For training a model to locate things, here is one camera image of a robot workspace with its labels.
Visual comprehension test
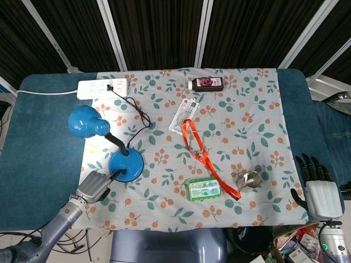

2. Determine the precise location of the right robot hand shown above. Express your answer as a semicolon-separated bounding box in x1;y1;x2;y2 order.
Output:
290;153;343;221

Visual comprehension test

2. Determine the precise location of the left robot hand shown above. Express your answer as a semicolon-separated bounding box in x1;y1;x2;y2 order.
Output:
75;169;127;204

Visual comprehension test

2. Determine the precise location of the blue desk lamp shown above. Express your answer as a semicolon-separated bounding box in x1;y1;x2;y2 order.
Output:
67;105;145;182

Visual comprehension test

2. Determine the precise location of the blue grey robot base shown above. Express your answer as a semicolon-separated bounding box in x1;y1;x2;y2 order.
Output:
110;229;228;263

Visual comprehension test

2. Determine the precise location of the cardboard box of clutter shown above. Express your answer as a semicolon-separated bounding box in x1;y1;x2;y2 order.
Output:
270;222;327;263

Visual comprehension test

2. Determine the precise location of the blue table mat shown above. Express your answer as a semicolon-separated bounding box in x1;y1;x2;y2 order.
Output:
0;68;345;231

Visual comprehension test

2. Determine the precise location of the small steel pitcher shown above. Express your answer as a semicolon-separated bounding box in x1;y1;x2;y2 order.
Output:
235;169;262;192

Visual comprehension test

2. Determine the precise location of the black round bin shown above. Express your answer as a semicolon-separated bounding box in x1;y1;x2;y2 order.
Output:
227;226;280;258

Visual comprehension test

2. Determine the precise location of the white power strip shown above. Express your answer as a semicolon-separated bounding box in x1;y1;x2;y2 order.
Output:
77;78;129;100

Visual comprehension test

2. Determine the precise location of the green tissue pack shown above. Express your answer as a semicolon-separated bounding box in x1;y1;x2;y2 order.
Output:
186;177;224;201

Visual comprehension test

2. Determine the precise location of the floral print tablecloth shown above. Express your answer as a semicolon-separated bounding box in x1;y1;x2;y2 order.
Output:
71;67;310;232

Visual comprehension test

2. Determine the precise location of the dark purple drink bottle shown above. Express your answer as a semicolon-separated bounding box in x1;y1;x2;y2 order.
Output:
187;77;224;92

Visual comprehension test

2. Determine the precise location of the folding screen partition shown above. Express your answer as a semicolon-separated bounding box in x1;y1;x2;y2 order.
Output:
0;0;351;94

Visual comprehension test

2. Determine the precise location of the black lamp power cord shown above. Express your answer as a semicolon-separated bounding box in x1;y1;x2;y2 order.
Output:
106;84;154;148

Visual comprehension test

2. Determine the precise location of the white power strip cable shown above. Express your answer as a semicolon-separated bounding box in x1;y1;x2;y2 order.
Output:
16;89;79;96

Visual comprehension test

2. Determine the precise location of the orange lanyard strap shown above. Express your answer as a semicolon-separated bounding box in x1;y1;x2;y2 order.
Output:
182;118;242;200

